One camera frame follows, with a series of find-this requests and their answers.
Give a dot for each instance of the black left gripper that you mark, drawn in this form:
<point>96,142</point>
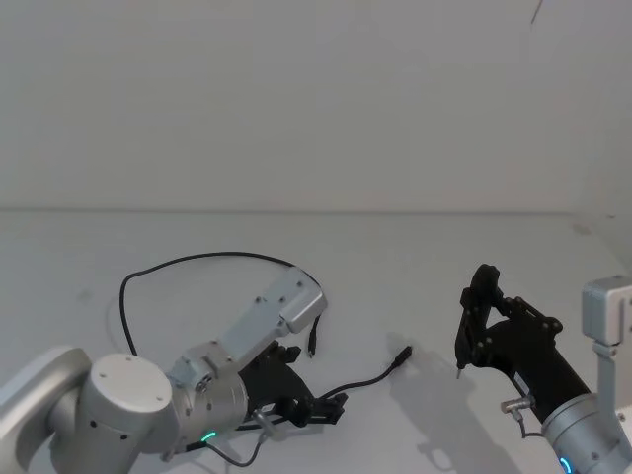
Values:
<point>276,382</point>

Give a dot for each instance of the small black silver-tipped plug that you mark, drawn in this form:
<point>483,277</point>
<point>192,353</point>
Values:
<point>458,372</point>

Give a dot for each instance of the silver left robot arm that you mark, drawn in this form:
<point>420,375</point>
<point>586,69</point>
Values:
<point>123,395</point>

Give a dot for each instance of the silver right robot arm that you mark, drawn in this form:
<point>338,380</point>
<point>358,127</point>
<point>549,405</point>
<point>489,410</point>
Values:
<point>600,410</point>

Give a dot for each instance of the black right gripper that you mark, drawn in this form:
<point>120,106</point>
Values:
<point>538,360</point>

